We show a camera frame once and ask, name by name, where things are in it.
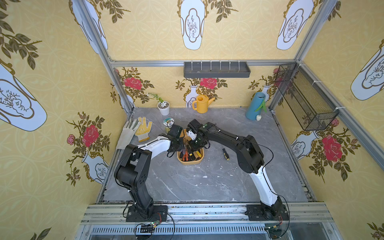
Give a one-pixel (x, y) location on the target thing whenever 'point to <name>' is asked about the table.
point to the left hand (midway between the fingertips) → (175, 146)
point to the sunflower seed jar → (168, 122)
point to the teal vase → (254, 106)
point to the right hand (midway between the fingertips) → (197, 144)
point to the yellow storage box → (187, 156)
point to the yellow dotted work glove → (142, 131)
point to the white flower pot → (164, 107)
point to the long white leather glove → (127, 134)
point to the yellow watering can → (202, 103)
